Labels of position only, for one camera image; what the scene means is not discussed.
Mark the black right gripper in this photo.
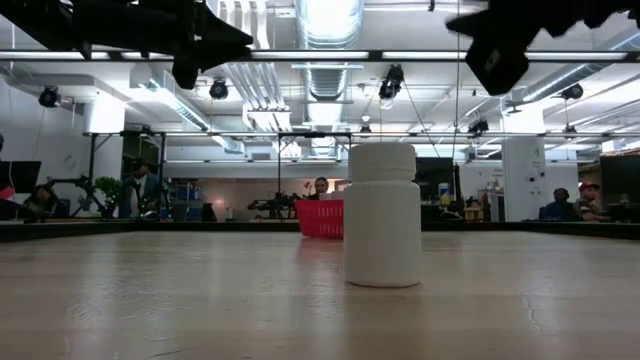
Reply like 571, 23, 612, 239
445, 0, 597, 97

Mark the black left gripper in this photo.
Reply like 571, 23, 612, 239
74, 0, 254, 91

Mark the white pill bottle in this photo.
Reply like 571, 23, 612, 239
342, 141, 424, 289

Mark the red plastic basket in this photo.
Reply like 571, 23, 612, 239
294, 198, 346, 240

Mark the person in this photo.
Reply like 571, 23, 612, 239
538, 187, 576, 222
22, 183, 64, 221
118, 159, 162, 220
572, 180, 614, 224
310, 175, 331, 201

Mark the green potted plant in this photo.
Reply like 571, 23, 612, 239
93, 175, 124, 219

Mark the black monitor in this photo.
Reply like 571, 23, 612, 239
0, 159, 43, 195
599, 154, 640, 224

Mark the silver ventilation duct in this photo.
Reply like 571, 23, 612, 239
293, 0, 365, 101

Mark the background black rig frame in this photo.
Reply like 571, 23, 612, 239
82, 130, 354, 221

